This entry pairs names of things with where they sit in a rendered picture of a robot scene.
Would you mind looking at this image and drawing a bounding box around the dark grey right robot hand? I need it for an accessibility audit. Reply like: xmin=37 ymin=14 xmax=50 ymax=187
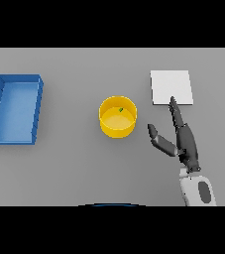
xmin=147 ymin=95 xmax=202 ymax=174

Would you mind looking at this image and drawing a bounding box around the pale square measuring scale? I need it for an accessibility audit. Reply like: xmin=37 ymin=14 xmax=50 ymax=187
xmin=150 ymin=69 xmax=194 ymax=106

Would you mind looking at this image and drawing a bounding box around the yellow round bowl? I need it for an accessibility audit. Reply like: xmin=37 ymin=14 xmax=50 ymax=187
xmin=98 ymin=95 xmax=139 ymax=139

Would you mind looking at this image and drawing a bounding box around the blue rectangular tray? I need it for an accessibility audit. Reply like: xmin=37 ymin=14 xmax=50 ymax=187
xmin=0 ymin=73 xmax=45 ymax=146

